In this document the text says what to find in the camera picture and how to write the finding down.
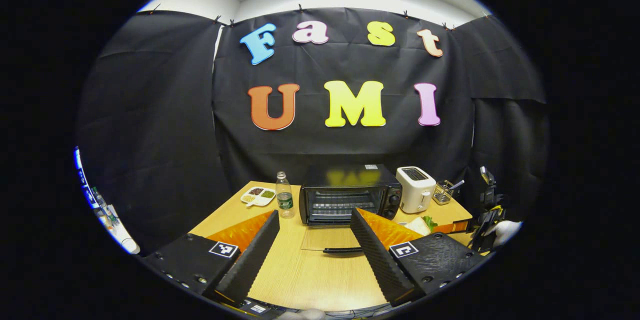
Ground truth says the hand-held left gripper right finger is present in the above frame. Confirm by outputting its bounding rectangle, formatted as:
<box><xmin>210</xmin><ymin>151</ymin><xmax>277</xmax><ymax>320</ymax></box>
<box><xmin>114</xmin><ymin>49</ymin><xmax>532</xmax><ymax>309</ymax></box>
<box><xmin>349</xmin><ymin>207</ymin><xmax>488</xmax><ymax>308</ymax></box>

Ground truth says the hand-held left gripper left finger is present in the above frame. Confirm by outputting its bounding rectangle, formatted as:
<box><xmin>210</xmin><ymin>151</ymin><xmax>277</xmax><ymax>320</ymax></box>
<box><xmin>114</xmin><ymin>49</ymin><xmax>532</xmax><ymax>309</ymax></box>
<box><xmin>141</xmin><ymin>209</ymin><xmax>281</xmax><ymax>307</ymax></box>

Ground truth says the sandwich with lettuce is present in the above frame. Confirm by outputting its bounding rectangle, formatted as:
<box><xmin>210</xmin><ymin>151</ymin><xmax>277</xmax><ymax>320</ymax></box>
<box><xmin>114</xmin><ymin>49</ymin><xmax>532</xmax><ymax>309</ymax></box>
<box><xmin>400</xmin><ymin>215</ymin><xmax>439</xmax><ymax>237</ymax></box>

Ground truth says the black electric oven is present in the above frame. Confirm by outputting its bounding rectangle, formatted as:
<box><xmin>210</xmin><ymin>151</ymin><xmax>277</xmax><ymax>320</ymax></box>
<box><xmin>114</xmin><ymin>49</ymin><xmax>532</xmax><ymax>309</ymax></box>
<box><xmin>299</xmin><ymin>163</ymin><xmax>403</xmax><ymax>255</ymax></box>

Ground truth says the white toaster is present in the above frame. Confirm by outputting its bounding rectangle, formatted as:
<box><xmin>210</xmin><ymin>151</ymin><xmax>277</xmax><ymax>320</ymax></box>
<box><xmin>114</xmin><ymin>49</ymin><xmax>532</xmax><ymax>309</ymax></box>
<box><xmin>395</xmin><ymin>166</ymin><xmax>437</xmax><ymax>214</ymax></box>

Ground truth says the white divided plate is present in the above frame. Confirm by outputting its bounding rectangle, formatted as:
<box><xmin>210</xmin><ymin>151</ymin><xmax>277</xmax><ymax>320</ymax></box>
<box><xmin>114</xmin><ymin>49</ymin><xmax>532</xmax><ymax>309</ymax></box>
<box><xmin>240</xmin><ymin>186</ymin><xmax>277</xmax><ymax>208</ymax></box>

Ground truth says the clear plastic water bottle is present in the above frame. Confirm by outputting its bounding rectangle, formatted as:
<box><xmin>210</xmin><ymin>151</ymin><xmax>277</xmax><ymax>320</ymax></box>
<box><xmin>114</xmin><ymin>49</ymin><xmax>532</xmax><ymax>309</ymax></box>
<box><xmin>276</xmin><ymin>171</ymin><xmax>296</xmax><ymax>219</ymax></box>

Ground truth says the black backdrop cloth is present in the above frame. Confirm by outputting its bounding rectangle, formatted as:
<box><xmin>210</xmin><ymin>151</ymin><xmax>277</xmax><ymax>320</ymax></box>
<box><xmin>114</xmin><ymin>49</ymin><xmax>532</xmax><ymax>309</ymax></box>
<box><xmin>75</xmin><ymin>6</ymin><xmax>551</xmax><ymax>256</ymax></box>

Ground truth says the wire mesh utensil holder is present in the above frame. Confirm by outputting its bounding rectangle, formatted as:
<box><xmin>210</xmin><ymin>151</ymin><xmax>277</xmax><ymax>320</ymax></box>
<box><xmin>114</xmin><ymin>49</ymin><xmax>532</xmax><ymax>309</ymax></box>
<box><xmin>433</xmin><ymin>180</ymin><xmax>455</xmax><ymax>206</ymax></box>

